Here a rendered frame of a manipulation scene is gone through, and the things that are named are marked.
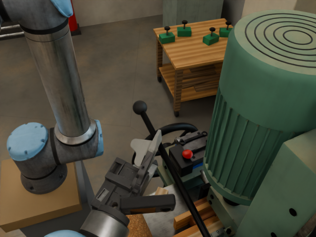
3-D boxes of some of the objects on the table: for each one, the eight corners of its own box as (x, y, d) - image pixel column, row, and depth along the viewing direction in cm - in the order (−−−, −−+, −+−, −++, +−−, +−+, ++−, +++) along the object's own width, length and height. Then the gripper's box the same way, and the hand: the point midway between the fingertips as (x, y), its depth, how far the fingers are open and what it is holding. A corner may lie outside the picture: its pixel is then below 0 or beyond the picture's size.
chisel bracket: (225, 191, 78) (231, 175, 72) (258, 237, 69) (268, 223, 63) (203, 202, 76) (208, 186, 69) (234, 250, 67) (242, 237, 61)
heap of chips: (137, 203, 81) (137, 199, 79) (155, 243, 73) (155, 239, 71) (110, 216, 78) (108, 211, 76) (126, 258, 70) (125, 255, 68)
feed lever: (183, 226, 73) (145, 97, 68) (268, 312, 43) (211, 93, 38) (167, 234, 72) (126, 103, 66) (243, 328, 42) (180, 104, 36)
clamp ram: (211, 174, 87) (216, 157, 80) (225, 193, 82) (231, 177, 76) (186, 185, 84) (189, 169, 78) (200, 205, 80) (203, 190, 73)
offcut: (164, 205, 80) (164, 200, 78) (154, 201, 81) (154, 196, 79) (168, 195, 82) (168, 190, 80) (158, 192, 83) (158, 186, 81)
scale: (306, 183, 79) (306, 183, 79) (310, 186, 78) (310, 186, 78) (148, 266, 64) (148, 265, 64) (151, 271, 63) (151, 271, 63)
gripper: (83, 191, 49) (134, 112, 60) (96, 221, 65) (134, 154, 76) (125, 212, 47) (170, 127, 58) (128, 237, 64) (162, 167, 74)
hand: (161, 146), depth 67 cm, fingers open, 14 cm apart
